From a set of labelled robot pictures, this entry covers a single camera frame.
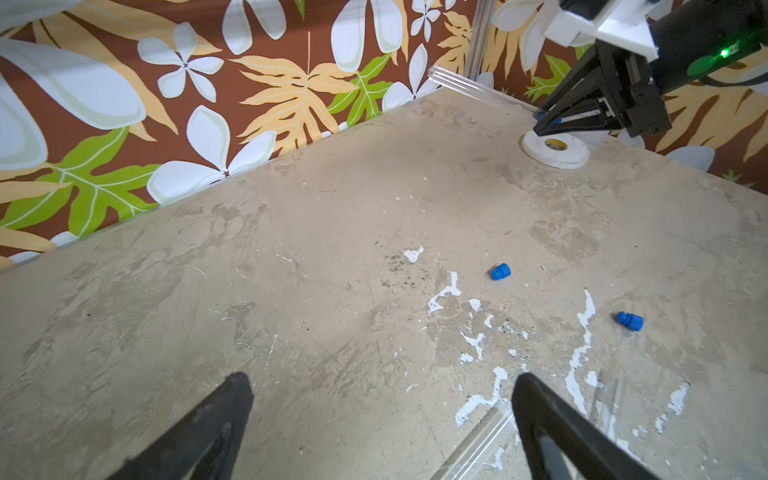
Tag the blue stopper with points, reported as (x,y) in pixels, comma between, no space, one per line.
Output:
(630,321)
(500,272)

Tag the blue stopper front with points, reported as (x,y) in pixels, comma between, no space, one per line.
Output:
(630,321)

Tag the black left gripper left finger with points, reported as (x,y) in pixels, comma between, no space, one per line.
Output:
(204,444)

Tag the white foam tape roll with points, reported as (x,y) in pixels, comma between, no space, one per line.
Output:
(560,151)

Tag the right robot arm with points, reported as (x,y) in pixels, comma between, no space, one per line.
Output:
(694,41)

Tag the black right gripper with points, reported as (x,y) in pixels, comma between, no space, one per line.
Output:
(633,101)

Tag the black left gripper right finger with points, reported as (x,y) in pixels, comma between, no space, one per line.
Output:
(553,433)

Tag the aluminium frame post right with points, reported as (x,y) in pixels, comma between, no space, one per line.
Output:
(479,34)

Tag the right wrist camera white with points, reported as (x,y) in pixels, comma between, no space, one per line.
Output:
(621,24)

